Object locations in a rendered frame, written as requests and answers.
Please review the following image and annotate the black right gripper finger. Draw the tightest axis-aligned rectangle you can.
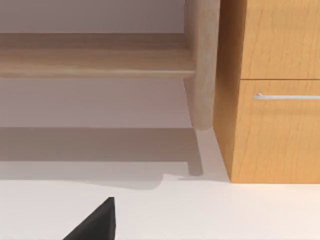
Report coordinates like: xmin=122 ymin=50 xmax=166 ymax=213
xmin=62 ymin=196 xmax=117 ymax=240

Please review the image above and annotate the wooden cupboard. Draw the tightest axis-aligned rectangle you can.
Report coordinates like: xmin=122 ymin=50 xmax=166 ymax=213
xmin=213 ymin=0 xmax=320 ymax=184

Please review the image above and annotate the pale wooden open shelf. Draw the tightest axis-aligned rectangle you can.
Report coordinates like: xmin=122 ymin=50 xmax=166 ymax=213
xmin=0 ymin=0 xmax=221 ymax=131

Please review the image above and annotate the wooden drawer front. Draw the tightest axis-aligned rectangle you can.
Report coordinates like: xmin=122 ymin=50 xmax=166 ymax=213
xmin=231 ymin=79 xmax=320 ymax=184

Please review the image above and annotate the wooden cupboard door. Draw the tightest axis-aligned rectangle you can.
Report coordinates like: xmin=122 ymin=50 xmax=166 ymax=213
xmin=240 ymin=0 xmax=320 ymax=80

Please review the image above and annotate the long metal handle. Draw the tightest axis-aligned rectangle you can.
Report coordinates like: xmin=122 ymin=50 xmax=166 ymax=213
xmin=252 ymin=92 xmax=320 ymax=102

